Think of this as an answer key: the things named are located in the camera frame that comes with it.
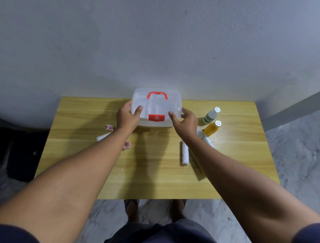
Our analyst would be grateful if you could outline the person's left hand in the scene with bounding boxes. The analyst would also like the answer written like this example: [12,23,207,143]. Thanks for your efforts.
[116,99,144,136]

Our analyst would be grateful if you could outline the person's right hand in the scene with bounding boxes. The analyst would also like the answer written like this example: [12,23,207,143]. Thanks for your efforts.
[168,107,199,143]

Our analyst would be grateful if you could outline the yellow liquid bottle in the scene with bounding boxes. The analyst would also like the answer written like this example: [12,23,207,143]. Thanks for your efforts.
[203,120,222,137]

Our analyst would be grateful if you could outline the clear bottle with white cap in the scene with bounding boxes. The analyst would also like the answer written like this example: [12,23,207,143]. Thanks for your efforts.
[203,107,221,125]

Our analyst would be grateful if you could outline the large white bandage roll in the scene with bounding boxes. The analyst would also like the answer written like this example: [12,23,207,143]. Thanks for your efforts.
[96,132,113,142]

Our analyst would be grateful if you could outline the white first aid box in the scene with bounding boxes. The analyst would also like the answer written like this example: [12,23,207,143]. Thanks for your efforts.
[131,87,182,128]

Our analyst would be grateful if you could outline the person's left forearm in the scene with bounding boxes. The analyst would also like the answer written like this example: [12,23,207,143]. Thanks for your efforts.
[0,129,135,243]

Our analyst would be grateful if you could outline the person's right forearm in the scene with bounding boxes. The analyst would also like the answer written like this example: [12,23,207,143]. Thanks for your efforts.
[184,134,320,243]

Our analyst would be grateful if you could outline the person's right foot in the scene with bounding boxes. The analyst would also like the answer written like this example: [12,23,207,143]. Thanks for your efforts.
[169,199,187,221]

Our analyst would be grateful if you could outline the person's foot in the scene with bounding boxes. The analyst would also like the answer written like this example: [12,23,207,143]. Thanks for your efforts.
[169,199,187,221]
[124,199,139,223]

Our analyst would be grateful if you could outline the person's left foot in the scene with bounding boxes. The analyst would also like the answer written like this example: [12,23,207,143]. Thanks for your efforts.
[124,199,139,223]

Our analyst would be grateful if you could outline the grey shorts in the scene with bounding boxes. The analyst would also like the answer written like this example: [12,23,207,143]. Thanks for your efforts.
[120,217,218,243]

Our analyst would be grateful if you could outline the black chair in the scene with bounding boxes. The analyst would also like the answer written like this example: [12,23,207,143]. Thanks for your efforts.
[0,119,50,183]

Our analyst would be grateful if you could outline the dark blue shirt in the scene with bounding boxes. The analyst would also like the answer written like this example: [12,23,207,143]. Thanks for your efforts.
[0,222,320,243]

